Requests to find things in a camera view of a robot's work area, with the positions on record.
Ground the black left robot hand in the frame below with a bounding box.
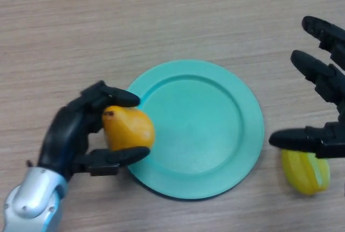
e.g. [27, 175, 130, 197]
[37, 80, 150, 183]

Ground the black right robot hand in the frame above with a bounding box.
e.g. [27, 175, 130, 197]
[268, 15, 345, 160]

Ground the yellow pear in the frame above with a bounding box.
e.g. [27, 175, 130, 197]
[101, 105, 156, 152]

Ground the green round plate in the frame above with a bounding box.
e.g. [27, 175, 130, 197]
[125, 59, 265, 200]

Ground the yellow-green starfruit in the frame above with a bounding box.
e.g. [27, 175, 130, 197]
[281, 149, 331, 196]

